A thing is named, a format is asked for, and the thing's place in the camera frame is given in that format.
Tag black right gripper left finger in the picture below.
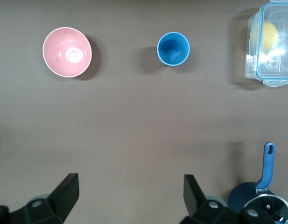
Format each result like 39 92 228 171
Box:
10 173 79 224

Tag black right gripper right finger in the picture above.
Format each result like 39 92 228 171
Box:
181 174 240 224

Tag pink bowl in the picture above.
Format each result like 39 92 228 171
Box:
42 27 92 78

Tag dark blue saucepan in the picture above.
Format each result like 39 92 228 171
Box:
227 142 288 224

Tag glass lid with blue knob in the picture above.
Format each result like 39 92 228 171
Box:
243 195 288 224

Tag brown table cover cloth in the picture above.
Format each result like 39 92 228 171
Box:
0 0 288 224

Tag clear blue-rimmed plastic container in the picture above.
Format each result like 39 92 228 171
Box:
244 1 288 88

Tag blue cup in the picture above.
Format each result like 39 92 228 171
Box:
156 32 190 67

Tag yellow fruit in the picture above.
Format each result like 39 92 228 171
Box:
250 21 280 56

